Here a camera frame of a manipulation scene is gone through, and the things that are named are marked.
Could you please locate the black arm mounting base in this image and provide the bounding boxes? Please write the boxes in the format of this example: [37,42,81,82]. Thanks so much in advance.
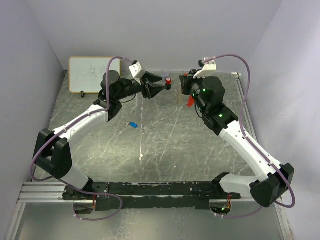
[62,181,241,211]

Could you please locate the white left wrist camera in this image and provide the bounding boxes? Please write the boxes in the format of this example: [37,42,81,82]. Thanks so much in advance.
[129,60,146,80]

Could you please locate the clear plastic cup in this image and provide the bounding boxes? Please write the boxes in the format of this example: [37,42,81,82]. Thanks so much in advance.
[160,69,169,78]

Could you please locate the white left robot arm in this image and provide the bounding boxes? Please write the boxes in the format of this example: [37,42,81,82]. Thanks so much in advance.
[32,70,172,200]

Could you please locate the grey keyring holder red handle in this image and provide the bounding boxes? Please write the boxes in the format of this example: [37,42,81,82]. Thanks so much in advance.
[174,85,195,108]

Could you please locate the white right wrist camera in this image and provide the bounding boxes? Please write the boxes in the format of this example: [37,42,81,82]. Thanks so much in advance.
[193,58,217,79]

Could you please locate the small whiteboard with yellow frame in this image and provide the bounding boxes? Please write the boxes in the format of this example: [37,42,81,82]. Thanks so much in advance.
[68,56,111,94]

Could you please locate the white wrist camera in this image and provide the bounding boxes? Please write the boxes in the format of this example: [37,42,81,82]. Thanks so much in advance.
[129,60,146,80]
[193,58,217,79]

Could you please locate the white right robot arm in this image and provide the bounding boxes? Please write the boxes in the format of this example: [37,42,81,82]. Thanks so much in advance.
[179,70,295,208]

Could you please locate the red and black stamp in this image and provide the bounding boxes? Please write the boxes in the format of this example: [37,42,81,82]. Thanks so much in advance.
[165,77,172,90]

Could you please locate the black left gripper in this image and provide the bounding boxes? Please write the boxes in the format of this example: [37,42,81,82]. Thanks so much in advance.
[116,71,168,101]

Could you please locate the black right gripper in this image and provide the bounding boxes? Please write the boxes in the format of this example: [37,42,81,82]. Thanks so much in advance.
[180,69,208,114]

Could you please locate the blue tagged key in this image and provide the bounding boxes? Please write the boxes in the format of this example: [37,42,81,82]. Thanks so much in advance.
[128,122,138,128]

